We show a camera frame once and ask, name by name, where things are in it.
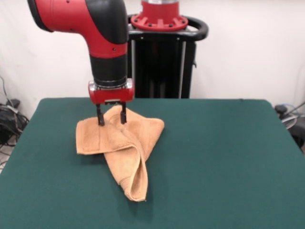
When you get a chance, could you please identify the tan terry towel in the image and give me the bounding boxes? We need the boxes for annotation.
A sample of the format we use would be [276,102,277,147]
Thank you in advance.
[75,105,165,202]

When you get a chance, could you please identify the black cable bundle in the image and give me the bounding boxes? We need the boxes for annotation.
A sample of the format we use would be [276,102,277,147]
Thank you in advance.
[0,98,30,146]

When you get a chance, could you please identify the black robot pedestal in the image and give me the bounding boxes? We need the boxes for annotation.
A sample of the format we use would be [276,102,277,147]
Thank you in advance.
[126,14,210,99]

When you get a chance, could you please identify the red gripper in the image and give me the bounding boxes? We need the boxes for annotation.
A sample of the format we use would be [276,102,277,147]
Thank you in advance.
[88,78,136,126]

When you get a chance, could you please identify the dark green table cloth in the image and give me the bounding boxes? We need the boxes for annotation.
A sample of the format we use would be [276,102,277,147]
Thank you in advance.
[0,97,305,229]

